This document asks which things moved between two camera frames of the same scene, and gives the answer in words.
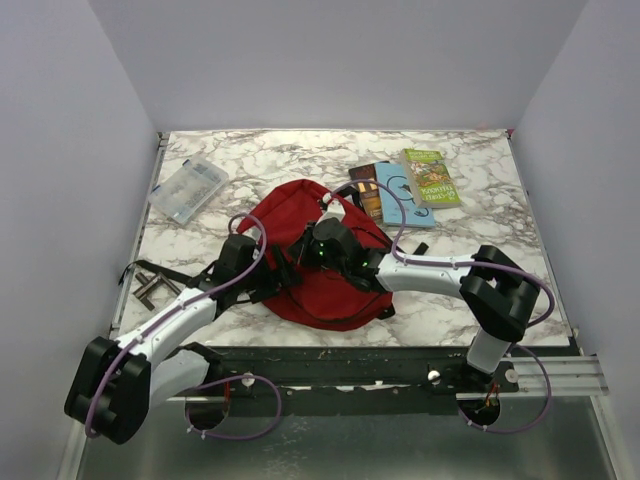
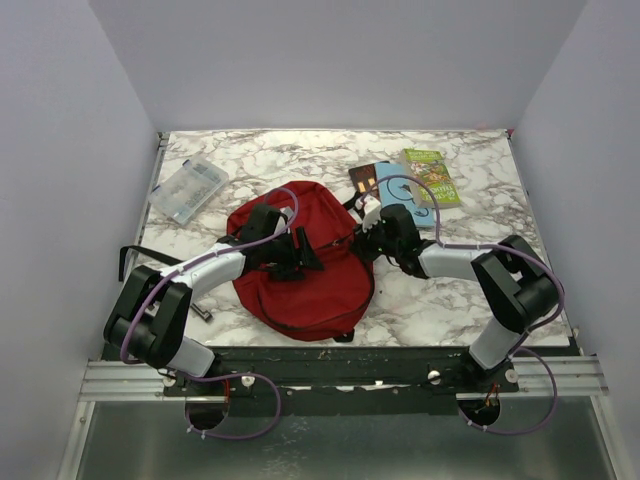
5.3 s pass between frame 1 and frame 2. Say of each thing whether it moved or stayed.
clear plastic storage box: stayed
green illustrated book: stayed
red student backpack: moved
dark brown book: stayed
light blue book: stayed
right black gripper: moved
